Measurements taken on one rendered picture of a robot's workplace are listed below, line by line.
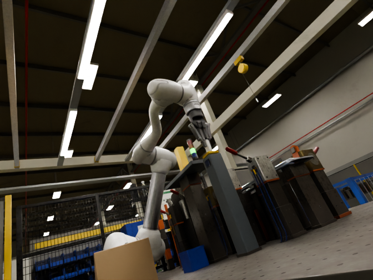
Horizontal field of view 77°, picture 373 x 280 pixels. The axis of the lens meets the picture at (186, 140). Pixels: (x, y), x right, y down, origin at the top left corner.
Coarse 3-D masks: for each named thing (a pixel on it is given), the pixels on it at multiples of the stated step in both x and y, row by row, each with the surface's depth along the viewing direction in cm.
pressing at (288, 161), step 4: (304, 156) 109; (308, 156) 109; (312, 156) 111; (288, 160) 106; (292, 160) 105; (296, 160) 112; (300, 160) 115; (304, 160) 117; (308, 160) 117; (280, 164) 109; (284, 164) 107; (276, 168) 111; (280, 168) 118; (248, 184) 127; (252, 184) 133; (244, 188) 137; (252, 188) 146; (244, 192) 150
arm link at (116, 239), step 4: (116, 232) 151; (108, 236) 149; (112, 236) 145; (116, 236) 145; (120, 236) 146; (124, 236) 148; (128, 236) 149; (108, 240) 143; (112, 240) 142; (116, 240) 141; (120, 240) 142; (124, 240) 143; (128, 240) 144; (132, 240) 146; (136, 240) 148; (104, 244) 145; (108, 244) 140; (112, 244) 138; (116, 244) 138; (120, 244) 138; (104, 248) 141; (108, 248) 137
